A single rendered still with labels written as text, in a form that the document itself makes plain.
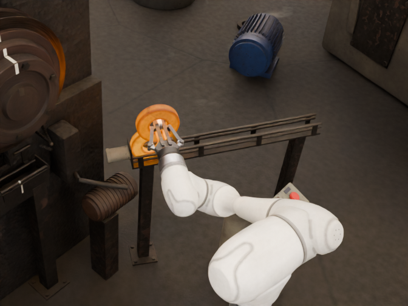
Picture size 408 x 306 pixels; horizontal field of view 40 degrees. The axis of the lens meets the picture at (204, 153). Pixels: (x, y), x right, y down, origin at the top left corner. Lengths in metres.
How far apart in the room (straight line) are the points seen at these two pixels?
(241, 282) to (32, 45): 0.97
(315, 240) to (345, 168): 2.13
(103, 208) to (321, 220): 1.16
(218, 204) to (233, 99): 1.96
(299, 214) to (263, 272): 0.17
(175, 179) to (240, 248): 0.59
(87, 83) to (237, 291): 1.27
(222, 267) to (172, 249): 1.57
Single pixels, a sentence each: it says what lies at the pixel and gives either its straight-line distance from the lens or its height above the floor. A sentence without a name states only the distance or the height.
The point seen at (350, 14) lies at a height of 0.41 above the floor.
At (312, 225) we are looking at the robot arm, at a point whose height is 1.25.
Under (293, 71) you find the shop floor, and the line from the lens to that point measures 4.06.
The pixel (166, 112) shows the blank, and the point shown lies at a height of 0.96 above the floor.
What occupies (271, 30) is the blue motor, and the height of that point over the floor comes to 0.30.
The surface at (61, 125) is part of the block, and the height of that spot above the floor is 0.80.
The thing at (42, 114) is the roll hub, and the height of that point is 1.03.
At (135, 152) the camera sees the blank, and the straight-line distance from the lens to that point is 2.19.
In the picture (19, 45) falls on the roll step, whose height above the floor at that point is 1.27.
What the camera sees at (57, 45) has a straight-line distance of 1.86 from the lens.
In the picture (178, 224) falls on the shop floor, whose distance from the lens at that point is 2.84.
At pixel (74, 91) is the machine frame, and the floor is 0.87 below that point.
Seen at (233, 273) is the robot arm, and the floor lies 1.23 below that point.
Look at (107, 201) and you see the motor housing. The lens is 2.24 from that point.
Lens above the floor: 2.17
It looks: 42 degrees down
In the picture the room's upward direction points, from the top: 8 degrees clockwise
